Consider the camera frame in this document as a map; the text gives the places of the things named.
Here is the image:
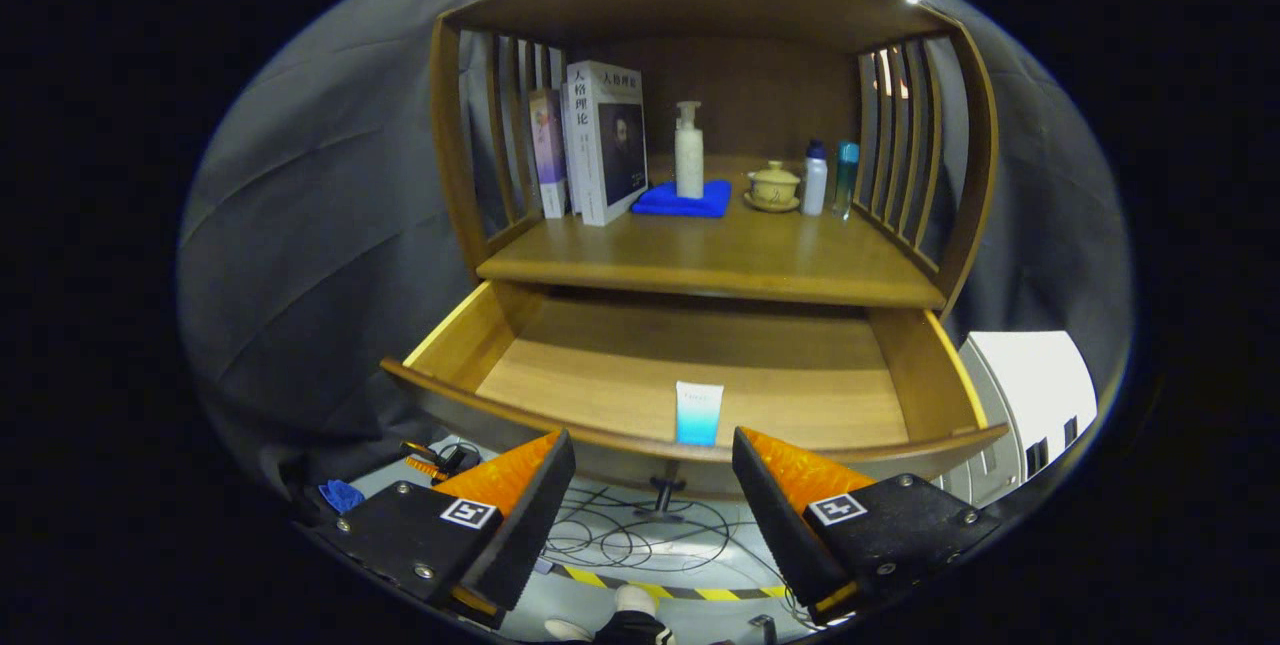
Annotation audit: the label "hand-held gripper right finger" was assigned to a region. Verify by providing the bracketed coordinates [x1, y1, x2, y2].
[732, 427, 1004, 626]

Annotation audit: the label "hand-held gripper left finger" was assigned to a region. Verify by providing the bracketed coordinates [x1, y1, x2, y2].
[297, 429, 578, 629]

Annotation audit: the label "blue white cosmetic tube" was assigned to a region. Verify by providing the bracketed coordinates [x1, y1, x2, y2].
[675, 381, 725, 448]

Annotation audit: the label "brown wooden drawer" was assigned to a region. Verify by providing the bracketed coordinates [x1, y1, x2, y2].
[380, 280, 1011, 526]

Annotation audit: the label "brown wooden countertop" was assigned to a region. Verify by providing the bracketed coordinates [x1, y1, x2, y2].
[477, 155, 946, 311]

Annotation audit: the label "white grey metal cabinet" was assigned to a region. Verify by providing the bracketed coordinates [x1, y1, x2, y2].
[935, 330, 1099, 508]

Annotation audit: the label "orange black tool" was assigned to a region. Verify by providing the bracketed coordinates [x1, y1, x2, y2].
[400, 440, 486, 484]

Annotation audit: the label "person's white shoe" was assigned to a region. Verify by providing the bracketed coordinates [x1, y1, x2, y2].
[545, 583, 676, 645]

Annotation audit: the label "yellow black floor tape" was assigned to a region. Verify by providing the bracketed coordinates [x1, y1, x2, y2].
[550, 563, 796, 603]

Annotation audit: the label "small blue rag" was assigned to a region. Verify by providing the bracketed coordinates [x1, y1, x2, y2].
[318, 479, 367, 516]

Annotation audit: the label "yellow lidded tea cup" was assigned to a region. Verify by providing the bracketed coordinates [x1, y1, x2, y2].
[743, 160, 803, 214]

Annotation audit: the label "blue folded cloth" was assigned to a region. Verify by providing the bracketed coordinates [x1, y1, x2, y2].
[631, 179, 733, 219]

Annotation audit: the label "white bottle with blue cap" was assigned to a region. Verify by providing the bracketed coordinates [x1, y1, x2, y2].
[802, 139, 829, 217]

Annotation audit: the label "clear teal bottle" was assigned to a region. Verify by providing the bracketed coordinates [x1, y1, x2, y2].
[833, 140, 861, 221]

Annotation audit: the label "purple book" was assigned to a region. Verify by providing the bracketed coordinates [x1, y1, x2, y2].
[527, 88, 571, 220]

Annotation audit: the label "white pump bottle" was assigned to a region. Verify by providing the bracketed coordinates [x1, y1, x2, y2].
[674, 101, 705, 200]

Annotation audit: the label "white book with portrait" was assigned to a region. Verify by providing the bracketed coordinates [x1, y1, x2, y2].
[563, 60, 649, 227]

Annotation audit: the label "black floor cables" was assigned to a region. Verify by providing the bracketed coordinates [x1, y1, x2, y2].
[545, 485, 801, 606]

